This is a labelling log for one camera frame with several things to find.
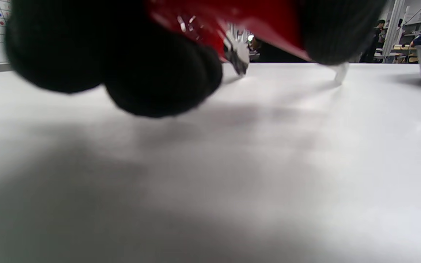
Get person's left hand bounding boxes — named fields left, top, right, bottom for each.
left=4, top=0, right=388, bottom=118

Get red handled kitchen tongs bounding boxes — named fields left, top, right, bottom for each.
left=147, top=0, right=350, bottom=85

